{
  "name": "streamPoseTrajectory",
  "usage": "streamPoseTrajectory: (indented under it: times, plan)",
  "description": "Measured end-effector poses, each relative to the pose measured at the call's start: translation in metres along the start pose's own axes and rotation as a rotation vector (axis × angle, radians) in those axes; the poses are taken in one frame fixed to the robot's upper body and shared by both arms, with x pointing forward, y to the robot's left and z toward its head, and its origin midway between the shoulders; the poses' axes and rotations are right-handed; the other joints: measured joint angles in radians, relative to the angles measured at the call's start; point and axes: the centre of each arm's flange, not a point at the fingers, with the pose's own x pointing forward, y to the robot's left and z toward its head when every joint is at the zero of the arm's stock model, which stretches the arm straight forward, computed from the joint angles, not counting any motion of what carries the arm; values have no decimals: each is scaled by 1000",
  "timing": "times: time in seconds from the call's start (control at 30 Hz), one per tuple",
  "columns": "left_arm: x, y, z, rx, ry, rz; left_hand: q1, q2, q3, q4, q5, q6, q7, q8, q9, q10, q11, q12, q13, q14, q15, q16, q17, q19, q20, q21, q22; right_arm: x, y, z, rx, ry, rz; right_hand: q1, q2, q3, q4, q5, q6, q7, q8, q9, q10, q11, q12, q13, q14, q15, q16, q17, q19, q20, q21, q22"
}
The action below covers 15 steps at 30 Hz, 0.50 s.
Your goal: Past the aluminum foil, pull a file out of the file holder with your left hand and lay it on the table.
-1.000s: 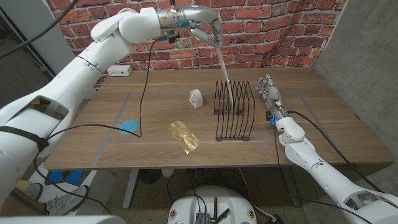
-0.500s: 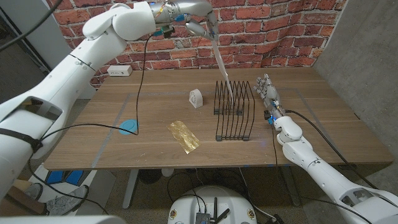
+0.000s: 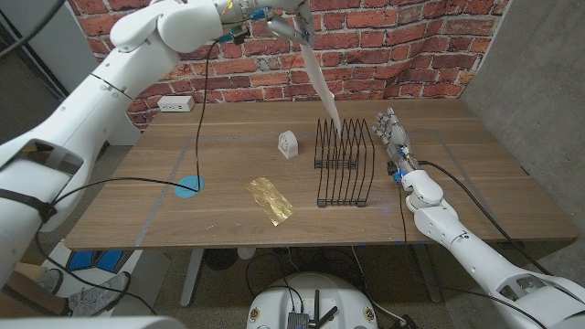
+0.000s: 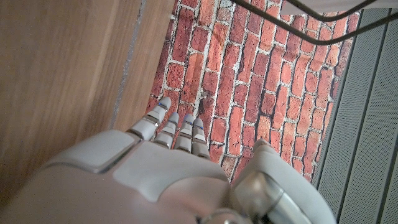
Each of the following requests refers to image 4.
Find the black wire file holder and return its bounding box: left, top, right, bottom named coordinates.
left=231, top=0, right=398, bottom=47

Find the red brick print backdrop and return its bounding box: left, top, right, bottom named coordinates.
left=145, top=0, right=361, bottom=183

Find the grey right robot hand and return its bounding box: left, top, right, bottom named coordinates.
left=0, top=96, right=337, bottom=224

